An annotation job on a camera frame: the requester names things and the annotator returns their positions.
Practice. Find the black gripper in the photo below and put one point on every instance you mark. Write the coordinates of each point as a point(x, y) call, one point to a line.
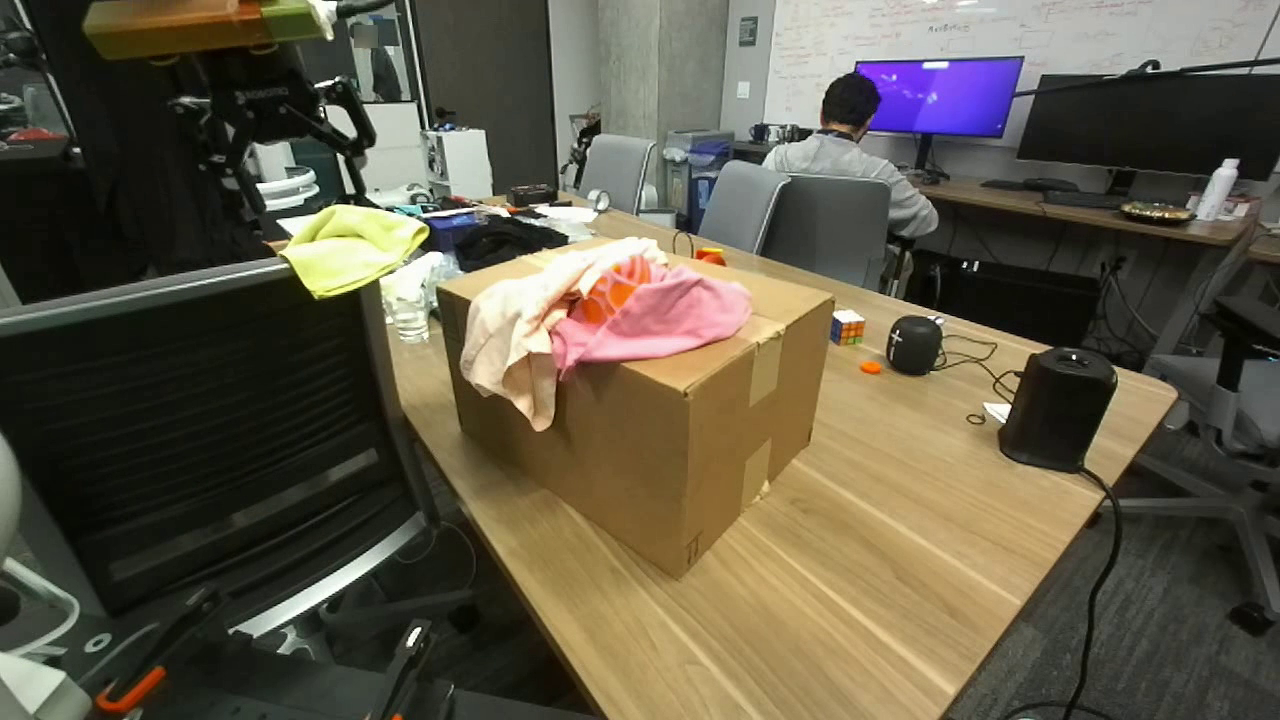
point(254, 108)

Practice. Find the yellow green shirt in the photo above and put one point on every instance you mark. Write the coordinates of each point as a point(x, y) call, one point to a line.
point(350, 244)

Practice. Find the peach shirt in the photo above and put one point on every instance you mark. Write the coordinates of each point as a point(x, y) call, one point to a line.
point(515, 334)

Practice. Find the pink shirt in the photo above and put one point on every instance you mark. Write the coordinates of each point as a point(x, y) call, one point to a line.
point(665, 320)

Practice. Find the white moulded chair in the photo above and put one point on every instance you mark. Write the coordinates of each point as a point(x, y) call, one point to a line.
point(286, 181)

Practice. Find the white box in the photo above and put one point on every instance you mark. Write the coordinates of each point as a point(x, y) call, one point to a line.
point(467, 161)

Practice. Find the black mesh office chair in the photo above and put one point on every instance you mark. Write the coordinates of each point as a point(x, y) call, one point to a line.
point(173, 441)

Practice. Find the large brown cardboard box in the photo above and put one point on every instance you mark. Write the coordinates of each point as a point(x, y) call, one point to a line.
point(640, 453)

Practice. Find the dark grey office chair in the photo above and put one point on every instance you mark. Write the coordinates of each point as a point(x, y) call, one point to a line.
point(827, 232)

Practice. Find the black swivel chair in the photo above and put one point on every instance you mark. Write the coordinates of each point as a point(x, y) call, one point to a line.
point(1246, 402)

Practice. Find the white board panel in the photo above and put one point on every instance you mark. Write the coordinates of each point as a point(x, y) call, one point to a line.
point(401, 154)

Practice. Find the clear plastic wrapping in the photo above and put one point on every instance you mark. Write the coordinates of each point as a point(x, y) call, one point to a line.
point(417, 303)

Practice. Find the black fabric panel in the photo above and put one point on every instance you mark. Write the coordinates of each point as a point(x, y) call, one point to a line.
point(107, 200)

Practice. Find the blue bin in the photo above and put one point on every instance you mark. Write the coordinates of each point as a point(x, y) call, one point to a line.
point(701, 195)

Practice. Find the seated person in grey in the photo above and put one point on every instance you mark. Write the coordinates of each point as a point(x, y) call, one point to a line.
point(853, 161)

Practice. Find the black orange clamp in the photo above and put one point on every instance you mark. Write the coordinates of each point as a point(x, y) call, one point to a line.
point(128, 689)

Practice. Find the rubiks cube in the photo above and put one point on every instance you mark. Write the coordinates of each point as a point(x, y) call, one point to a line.
point(849, 325)

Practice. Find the small orange block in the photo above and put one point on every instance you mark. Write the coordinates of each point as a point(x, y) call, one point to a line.
point(868, 367)

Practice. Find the purple lit monitor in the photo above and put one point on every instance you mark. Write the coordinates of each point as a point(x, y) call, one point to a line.
point(943, 98)

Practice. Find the small round black speaker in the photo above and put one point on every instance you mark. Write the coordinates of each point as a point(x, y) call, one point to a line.
point(912, 344)

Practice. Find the small white plug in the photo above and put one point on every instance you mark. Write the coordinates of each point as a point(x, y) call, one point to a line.
point(996, 415)

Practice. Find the wooden office desk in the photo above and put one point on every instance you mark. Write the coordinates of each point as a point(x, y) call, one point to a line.
point(1055, 207)

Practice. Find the tall black cylindrical speaker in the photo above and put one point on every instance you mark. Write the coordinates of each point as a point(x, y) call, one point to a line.
point(1060, 404)

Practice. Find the wide black monitor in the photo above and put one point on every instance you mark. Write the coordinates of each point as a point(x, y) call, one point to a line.
point(1146, 121)

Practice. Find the white plastic bottle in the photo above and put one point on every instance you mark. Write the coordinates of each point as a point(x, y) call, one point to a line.
point(1218, 195)

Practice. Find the dark wall switch plate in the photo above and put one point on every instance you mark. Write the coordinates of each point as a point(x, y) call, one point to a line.
point(747, 31)

